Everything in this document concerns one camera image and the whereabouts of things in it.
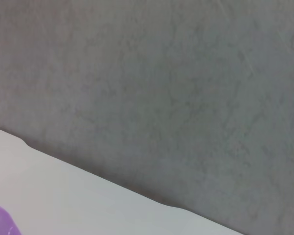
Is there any purple wavy plastic plate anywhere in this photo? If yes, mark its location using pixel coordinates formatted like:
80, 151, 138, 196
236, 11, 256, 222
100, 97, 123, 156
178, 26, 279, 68
0, 199, 23, 235

